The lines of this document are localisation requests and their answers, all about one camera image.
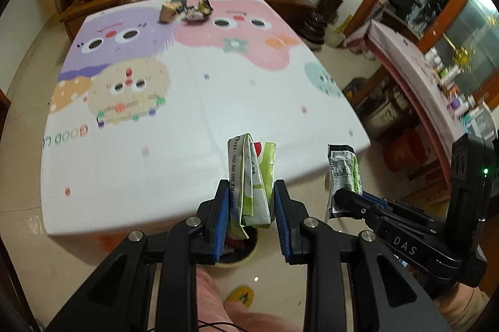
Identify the table with pink cloth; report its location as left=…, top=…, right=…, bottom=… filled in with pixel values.
left=347, top=20, right=480, bottom=177

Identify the person's right forearm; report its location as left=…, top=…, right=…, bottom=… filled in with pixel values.
left=433, top=279, right=490, bottom=321

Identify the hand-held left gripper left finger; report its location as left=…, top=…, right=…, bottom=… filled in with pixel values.
left=46, top=179, right=230, bottom=332

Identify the yellow-rimmed black trash bin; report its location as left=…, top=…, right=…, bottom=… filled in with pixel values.
left=212, top=225, right=259, bottom=269

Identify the green black snack wrapper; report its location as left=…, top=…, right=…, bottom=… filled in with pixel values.
left=325, top=144, right=363, bottom=219

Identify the person's right leg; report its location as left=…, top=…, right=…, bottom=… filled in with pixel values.
left=224, top=310, right=303, bottom=332

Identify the small brown carton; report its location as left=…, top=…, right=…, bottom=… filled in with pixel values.
left=159, top=2, right=184, bottom=24

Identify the tall dark basket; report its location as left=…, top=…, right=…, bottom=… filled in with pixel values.
left=317, top=0, right=346, bottom=25

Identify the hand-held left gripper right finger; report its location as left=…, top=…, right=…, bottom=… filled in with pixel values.
left=273, top=179, right=453, bottom=332

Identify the printed cartoon tablecloth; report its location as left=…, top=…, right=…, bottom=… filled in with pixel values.
left=40, top=0, right=371, bottom=237

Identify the black cable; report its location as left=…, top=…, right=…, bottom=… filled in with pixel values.
left=197, top=320, right=242, bottom=332

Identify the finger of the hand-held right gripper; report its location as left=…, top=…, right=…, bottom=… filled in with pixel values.
left=362, top=191, right=391, bottom=211
left=331, top=189, right=386, bottom=236

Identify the person's leg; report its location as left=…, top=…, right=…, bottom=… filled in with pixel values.
left=224, top=310, right=303, bottom=332
left=195, top=266, right=235, bottom=332

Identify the yellow embroidered slipper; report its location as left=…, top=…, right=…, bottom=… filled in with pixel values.
left=224, top=285, right=255, bottom=307

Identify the orange plastic stool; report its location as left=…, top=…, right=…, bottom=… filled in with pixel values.
left=94, top=231, right=133, bottom=251

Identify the green white wrapper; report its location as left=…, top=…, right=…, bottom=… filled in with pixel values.
left=227, top=132, right=278, bottom=239

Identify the person's left leg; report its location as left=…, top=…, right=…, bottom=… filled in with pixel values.
left=195, top=266, right=235, bottom=332

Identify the dark brown stacked stand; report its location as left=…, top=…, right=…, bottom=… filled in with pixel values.
left=298, top=12, right=326, bottom=51

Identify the orange bucket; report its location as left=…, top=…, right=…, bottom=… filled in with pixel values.
left=384, top=129, right=424, bottom=173

